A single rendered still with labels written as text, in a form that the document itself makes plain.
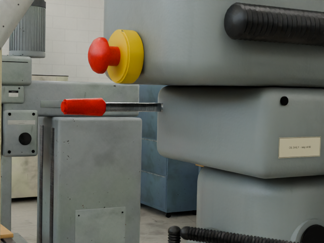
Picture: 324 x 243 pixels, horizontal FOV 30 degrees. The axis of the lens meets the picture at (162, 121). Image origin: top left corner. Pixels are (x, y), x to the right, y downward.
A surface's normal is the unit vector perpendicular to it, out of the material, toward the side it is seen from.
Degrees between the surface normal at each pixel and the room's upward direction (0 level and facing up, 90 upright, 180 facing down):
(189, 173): 90
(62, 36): 90
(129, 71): 124
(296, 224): 90
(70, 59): 90
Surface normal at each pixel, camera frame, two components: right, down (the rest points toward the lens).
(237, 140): -0.87, 0.00
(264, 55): 0.50, 0.06
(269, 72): 0.43, 0.51
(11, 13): 0.69, 0.13
